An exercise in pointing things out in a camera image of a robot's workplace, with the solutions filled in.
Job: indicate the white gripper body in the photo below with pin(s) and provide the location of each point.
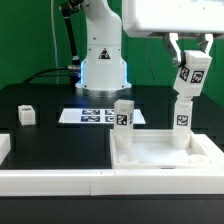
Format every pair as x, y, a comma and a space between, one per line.
146, 18

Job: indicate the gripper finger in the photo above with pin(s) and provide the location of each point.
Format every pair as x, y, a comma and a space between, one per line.
205, 42
171, 46

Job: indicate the white square table top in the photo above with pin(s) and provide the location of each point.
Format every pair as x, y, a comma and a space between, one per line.
153, 149

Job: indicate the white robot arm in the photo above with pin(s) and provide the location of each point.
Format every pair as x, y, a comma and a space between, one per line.
103, 71

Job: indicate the sheet of fiducial markers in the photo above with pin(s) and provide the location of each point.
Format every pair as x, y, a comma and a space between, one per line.
94, 116

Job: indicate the white right fence wall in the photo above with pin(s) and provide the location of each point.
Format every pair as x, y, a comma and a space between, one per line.
215, 154

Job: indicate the white fence wall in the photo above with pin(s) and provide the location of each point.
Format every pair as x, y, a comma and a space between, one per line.
215, 154
5, 146
110, 182

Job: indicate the white front fence wall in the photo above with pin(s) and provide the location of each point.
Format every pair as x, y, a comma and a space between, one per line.
110, 182

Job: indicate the white left fence wall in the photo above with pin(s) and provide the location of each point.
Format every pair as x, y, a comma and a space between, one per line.
5, 146

